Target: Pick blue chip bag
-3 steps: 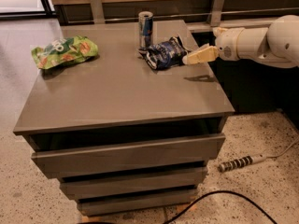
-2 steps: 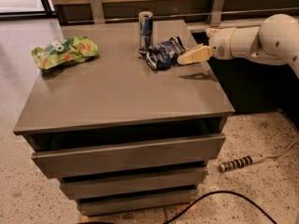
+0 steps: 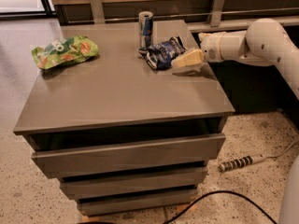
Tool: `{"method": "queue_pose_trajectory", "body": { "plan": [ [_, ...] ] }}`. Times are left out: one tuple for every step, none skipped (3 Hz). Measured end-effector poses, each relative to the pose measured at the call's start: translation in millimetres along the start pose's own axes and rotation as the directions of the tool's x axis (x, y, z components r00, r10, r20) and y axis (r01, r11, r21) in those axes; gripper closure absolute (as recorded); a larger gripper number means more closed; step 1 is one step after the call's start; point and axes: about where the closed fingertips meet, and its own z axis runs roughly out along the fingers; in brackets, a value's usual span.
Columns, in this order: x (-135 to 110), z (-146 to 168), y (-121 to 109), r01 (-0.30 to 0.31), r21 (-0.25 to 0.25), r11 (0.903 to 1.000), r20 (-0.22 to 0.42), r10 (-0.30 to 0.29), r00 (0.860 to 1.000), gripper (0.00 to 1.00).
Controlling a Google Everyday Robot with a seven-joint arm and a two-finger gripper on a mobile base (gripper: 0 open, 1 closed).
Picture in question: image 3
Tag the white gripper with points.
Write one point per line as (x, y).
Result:
(212, 48)

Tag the blue chip bag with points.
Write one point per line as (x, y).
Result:
(159, 56)

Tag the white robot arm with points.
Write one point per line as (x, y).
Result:
(264, 43)

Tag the green chip bag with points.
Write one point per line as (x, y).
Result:
(64, 52)

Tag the blue silver drink can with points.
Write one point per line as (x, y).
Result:
(145, 20)

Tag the grey drawer cabinet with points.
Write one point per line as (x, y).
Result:
(117, 99)

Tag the white power strip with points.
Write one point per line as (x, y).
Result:
(240, 163)

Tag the middle grey drawer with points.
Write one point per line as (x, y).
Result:
(123, 184)

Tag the grey drawer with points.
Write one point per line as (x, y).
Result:
(158, 199)
(129, 156)
(123, 184)

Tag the bottom grey drawer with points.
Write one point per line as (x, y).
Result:
(158, 199)

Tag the top grey drawer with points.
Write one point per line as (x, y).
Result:
(129, 156)

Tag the wooden wall counter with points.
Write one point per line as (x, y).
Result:
(236, 14)

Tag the right metal bracket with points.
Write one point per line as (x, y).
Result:
(215, 13)

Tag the metal bracket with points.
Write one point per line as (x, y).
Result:
(98, 12)
(215, 13)

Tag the left metal bracket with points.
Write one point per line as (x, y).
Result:
(98, 12)

